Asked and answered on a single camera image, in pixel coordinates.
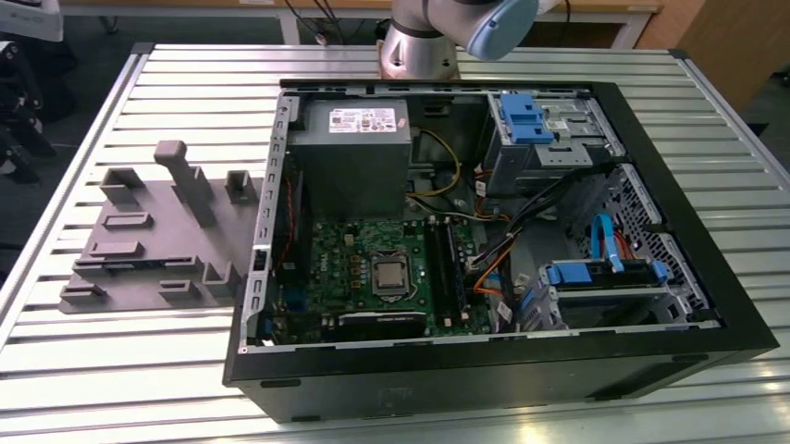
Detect green motherboard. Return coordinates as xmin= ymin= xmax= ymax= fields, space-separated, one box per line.
xmin=271 ymin=216 xmax=495 ymax=341

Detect blue plastic drive latch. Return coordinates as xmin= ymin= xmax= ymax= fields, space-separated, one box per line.
xmin=500 ymin=92 xmax=557 ymax=145

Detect black cable bundle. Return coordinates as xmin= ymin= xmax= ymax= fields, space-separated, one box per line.
xmin=471 ymin=164 xmax=618 ymax=272

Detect orange wire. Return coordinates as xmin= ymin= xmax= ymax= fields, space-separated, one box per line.
xmin=471 ymin=258 xmax=515 ymax=297

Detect hard disk in blue carrier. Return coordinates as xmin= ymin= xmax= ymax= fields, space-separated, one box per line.
xmin=542 ymin=258 xmax=669 ymax=291

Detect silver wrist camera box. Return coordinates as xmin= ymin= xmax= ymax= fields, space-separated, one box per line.
xmin=0 ymin=0 xmax=65 ymax=43

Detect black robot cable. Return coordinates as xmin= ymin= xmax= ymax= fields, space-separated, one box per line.
xmin=282 ymin=0 xmax=338 ymax=47

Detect black open PC case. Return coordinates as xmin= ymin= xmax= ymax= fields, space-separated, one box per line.
xmin=222 ymin=78 xmax=781 ymax=425

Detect grey metal drive cage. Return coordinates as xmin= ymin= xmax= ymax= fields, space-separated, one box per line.
xmin=483 ymin=90 xmax=626 ymax=198

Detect CPU socket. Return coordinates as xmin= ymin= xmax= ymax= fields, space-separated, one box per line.
xmin=368 ymin=249 xmax=414 ymax=302

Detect black graphics card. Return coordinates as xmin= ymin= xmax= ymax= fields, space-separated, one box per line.
xmin=336 ymin=310 xmax=428 ymax=341

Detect blue flat data cable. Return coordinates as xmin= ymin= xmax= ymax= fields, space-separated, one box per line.
xmin=516 ymin=285 xmax=539 ymax=326
xmin=590 ymin=213 xmax=625 ymax=274

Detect black RAM slot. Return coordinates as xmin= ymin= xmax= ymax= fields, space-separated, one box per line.
xmin=436 ymin=217 xmax=459 ymax=325
xmin=424 ymin=217 xmax=451 ymax=326

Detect grey metal disk bay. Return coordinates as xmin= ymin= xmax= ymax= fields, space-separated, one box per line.
xmin=535 ymin=258 xmax=723 ymax=332

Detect grey power supply unit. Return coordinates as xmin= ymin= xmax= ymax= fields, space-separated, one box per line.
xmin=288 ymin=99 xmax=414 ymax=221

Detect grey parts rack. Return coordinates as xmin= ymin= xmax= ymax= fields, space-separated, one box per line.
xmin=57 ymin=140 xmax=264 ymax=316

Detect yellow and black wires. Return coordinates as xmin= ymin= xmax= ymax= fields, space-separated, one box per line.
xmin=404 ymin=128 xmax=464 ymax=201

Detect wooden cabinet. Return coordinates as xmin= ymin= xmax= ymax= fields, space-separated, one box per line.
xmin=638 ymin=0 xmax=790 ymax=111

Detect silver CPU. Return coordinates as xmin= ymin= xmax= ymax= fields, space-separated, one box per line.
xmin=375 ymin=262 xmax=407 ymax=287

